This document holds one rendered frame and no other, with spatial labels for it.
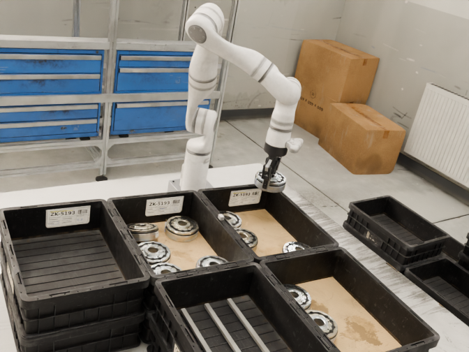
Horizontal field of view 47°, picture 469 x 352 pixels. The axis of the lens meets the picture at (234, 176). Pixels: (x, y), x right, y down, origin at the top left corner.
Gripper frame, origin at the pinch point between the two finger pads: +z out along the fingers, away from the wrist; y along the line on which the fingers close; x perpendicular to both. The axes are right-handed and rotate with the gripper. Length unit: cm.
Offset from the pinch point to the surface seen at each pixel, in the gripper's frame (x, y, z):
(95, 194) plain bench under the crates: -65, -2, 30
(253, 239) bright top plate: 2.7, 14.0, 13.4
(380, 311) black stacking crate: 44, 27, 13
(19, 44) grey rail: -168, -82, 10
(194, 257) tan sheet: -10.1, 29.7, 16.4
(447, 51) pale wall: 51, -315, -3
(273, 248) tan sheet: 8.9, 10.9, 16.4
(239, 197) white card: -9.0, -2.9, 10.5
